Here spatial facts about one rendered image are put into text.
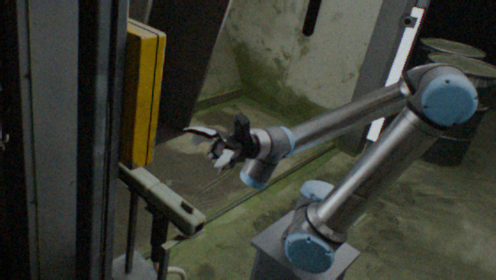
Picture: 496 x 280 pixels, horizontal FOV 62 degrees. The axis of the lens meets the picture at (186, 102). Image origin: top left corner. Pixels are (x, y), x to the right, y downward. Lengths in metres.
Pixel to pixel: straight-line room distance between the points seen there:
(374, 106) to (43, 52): 0.97
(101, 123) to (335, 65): 3.16
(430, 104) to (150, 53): 0.74
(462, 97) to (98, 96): 0.85
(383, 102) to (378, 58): 2.26
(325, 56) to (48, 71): 2.89
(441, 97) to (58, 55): 1.00
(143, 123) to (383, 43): 2.97
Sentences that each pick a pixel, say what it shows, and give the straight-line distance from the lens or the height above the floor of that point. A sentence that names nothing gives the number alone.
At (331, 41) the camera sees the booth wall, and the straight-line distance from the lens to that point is 3.72.
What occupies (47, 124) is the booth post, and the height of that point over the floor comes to 1.12.
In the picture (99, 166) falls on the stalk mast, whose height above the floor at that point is 1.31.
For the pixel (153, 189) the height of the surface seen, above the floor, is 1.14.
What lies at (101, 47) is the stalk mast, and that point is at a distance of 0.65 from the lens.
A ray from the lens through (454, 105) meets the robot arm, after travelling 1.17.
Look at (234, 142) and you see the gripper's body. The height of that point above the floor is 1.18.
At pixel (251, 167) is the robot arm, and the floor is 1.04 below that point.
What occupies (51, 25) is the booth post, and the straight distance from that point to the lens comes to 1.18.
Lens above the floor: 1.73
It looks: 25 degrees down
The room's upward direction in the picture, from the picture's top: 8 degrees clockwise
